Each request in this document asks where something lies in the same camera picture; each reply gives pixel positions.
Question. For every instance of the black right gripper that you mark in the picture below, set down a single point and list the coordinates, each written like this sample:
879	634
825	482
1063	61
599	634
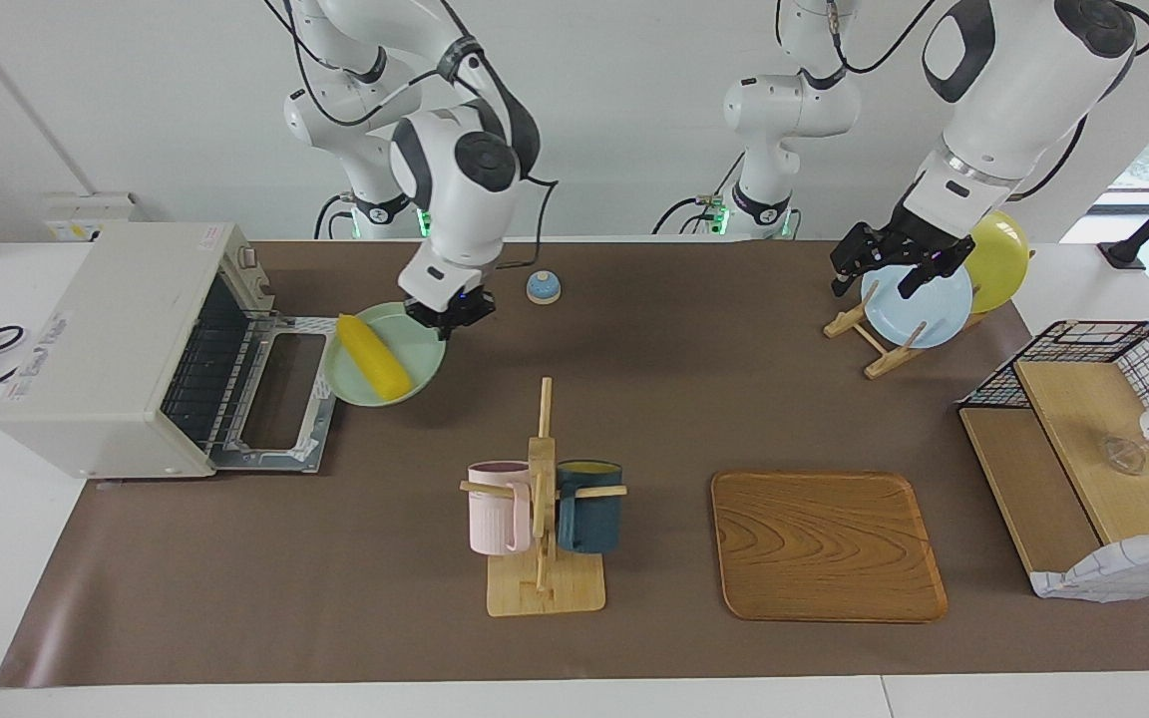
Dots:
455	301

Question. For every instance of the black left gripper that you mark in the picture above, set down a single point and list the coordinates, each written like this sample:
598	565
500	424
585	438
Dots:
922	247

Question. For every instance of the pale green plate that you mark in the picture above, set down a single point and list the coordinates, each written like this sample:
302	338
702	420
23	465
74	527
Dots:
415	354

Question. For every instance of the yellow corn cob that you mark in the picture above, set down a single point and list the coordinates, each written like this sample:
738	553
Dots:
375	359

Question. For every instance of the beige toaster oven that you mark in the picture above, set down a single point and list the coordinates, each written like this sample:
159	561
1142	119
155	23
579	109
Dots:
106	349

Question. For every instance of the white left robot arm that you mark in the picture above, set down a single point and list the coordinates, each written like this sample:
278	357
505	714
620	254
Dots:
1013	90

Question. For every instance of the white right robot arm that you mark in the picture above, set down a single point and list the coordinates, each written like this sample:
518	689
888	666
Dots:
460	199

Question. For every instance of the light blue plate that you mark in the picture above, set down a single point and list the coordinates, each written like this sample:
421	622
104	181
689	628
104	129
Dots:
924	314

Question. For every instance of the wooden plate rack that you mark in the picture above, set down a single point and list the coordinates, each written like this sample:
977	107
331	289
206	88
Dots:
884	361

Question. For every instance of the blue call bell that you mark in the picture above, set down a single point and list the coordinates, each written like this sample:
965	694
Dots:
544	289

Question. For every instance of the yellow plate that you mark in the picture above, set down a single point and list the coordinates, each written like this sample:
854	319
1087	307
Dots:
1001	264

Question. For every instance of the pink mug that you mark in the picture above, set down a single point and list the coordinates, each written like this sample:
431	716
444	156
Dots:
493	514

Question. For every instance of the dark teal mug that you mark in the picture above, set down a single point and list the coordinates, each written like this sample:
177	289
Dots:
589	519

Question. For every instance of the brown table mat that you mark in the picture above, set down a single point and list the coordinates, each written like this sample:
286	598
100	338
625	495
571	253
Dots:
385	558

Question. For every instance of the wooden mug rack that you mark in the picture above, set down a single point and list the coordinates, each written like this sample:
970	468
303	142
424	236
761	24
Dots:
545	588

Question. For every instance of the brown wooden tray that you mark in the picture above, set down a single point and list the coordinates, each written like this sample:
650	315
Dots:
824	548

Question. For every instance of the small clear glass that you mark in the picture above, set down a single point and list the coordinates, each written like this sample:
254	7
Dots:
1126	456

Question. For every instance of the white socket box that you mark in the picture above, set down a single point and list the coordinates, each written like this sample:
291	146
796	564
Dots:
86	219

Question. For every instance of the white checked cloth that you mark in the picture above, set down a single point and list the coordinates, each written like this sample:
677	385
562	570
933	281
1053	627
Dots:
1123	573

